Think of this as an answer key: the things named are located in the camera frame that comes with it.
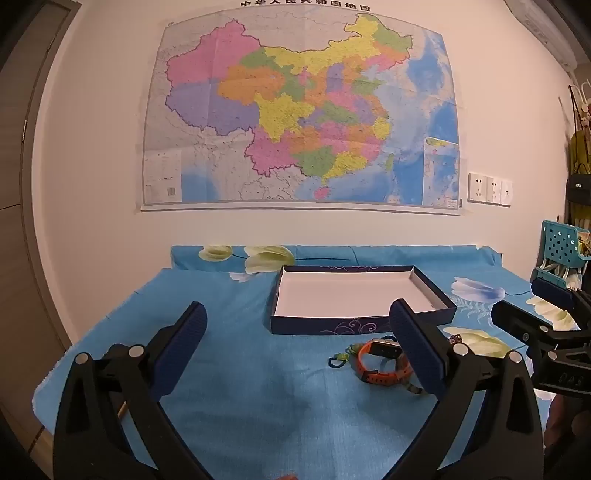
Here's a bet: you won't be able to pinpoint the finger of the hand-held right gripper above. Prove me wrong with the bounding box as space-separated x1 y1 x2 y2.
530 277 591 330
491 300 591 365

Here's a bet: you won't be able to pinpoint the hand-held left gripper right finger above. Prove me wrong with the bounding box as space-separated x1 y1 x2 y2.
385 298 544 480

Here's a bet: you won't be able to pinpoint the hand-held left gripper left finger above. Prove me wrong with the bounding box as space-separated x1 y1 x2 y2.
53 301 208 480

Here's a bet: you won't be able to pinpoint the orange smartwatch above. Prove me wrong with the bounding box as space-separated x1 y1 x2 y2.
357 337 414 386

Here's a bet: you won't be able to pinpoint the green pendant with loop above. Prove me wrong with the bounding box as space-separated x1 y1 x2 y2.
328 346 360 369

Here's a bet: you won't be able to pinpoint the dark blue cardboard box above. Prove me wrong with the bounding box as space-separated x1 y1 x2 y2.
269 264 458 335

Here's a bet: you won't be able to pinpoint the person's right hand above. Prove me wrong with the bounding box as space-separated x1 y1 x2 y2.
545 394 591 455

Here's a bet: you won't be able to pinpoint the blue plastic basket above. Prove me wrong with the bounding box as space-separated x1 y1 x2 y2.
531 219 591 289

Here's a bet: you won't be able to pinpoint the blue floral cloth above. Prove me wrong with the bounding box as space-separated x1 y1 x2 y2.
32 244 591 480

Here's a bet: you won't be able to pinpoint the black hanging bag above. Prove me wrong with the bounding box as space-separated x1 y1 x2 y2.
566 173 591 217

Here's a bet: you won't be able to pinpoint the yellow-green hanging bag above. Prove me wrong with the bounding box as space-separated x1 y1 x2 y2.
570 131 591 176

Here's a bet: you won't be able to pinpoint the white coat hooks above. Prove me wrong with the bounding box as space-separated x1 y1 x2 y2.
566 83 591 139

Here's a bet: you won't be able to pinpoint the brown wooden door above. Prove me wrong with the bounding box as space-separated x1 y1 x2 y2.
0 0 83 457

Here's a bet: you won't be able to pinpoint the white air conditioner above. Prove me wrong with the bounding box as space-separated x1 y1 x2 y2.
503 0 580 72

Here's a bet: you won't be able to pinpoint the colourful wall map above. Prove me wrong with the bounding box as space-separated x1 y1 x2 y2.
135 0 467 215

